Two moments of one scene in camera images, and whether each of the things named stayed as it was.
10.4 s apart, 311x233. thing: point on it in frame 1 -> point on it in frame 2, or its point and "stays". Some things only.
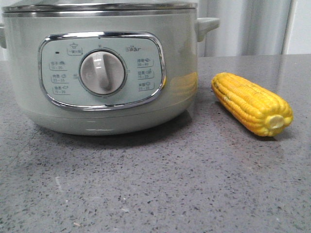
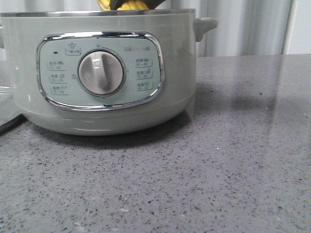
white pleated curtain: [249, 27] stays
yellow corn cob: [266, 113] -> [105, 5]
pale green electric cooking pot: [104, 73] stays
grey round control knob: [102, 73] stays
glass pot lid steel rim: [103, 8] -> [13, 123]
